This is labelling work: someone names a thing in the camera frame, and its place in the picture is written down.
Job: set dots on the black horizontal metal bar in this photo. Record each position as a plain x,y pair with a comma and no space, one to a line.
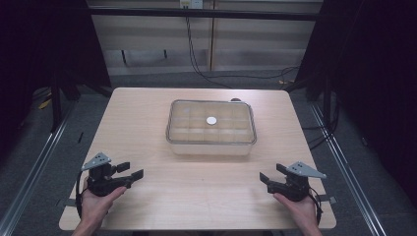
203,14

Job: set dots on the dark curtain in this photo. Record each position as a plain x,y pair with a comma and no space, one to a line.
367,65

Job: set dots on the small dark round object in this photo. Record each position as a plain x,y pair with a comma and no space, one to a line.
235,99

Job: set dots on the metal floor rail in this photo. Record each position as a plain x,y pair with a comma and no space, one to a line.
347,170
32,170

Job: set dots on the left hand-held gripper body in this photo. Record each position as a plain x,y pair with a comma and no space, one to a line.
100,183

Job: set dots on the person's left hand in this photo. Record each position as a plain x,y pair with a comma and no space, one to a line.
95,206

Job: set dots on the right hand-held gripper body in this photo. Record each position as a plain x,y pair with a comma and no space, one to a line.
295,188

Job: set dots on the white plastic storage box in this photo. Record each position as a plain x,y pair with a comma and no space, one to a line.
209,149

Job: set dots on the white wall power outlet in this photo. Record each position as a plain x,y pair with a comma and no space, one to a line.
191,4

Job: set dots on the grey tape strip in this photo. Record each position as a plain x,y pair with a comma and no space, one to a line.
69,202
327,199

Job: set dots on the clear plastic box lid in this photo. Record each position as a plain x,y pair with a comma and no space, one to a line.
211,121

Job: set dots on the yellow floor marker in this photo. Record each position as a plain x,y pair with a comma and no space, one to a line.
45,103

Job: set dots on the person's right hand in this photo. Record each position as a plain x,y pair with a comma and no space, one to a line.
303,211

